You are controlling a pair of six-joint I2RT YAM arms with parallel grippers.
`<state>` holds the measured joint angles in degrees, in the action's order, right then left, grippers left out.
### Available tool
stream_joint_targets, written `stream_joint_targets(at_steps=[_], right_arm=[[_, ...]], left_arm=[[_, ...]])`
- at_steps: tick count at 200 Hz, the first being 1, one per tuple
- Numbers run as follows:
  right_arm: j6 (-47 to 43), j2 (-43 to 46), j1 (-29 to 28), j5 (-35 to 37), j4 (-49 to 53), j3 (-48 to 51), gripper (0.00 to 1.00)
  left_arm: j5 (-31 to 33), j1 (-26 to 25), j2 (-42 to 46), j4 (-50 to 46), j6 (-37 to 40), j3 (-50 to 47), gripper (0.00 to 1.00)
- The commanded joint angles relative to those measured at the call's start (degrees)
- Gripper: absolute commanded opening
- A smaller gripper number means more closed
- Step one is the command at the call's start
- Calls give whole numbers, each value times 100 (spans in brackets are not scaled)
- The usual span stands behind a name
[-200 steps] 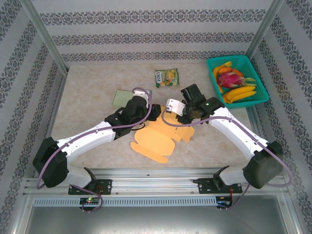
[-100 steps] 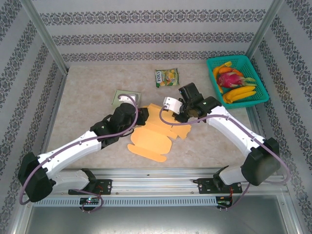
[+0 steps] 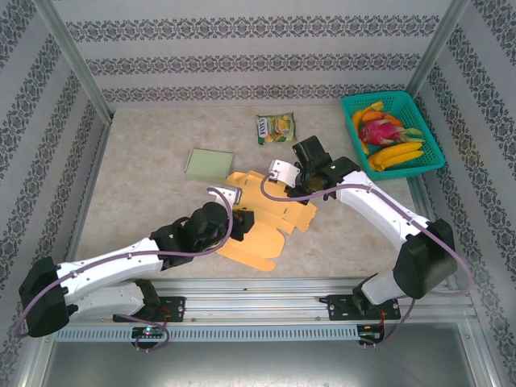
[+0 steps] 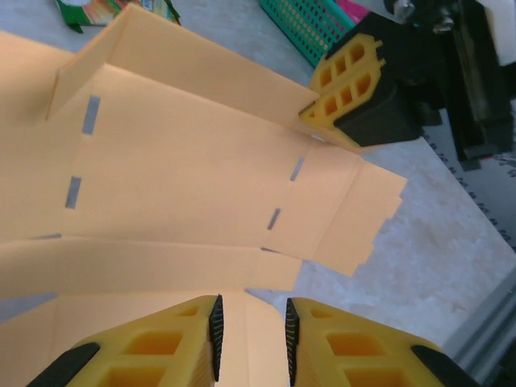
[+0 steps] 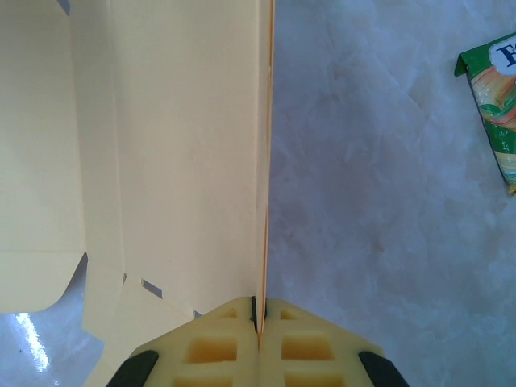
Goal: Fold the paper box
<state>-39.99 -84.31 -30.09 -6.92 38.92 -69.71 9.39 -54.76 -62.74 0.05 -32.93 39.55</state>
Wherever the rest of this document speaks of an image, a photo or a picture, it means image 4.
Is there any pink toy dragon fruit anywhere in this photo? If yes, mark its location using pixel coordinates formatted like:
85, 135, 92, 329
334, 0, 372, 25

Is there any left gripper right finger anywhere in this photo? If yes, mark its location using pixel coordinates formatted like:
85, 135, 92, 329
284, 297, 483, 387

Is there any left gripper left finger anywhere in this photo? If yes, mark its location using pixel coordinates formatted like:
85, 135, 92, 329
26, 293, 225, 387

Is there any green yellow candy bag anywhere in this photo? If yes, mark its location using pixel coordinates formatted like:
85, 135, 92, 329
55, 0, 181, 34

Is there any aluminium side rail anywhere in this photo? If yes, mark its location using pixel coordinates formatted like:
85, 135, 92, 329
441, 277, 516, 387

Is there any orange paper box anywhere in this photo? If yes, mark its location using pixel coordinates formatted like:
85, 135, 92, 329
0, 3, 408, 387

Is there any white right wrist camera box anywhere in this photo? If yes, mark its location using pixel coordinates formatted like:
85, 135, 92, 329
481, 0, 516, 65

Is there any teal plastic basket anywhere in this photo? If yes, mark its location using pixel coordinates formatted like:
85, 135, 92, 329
257, 0, 372, 69

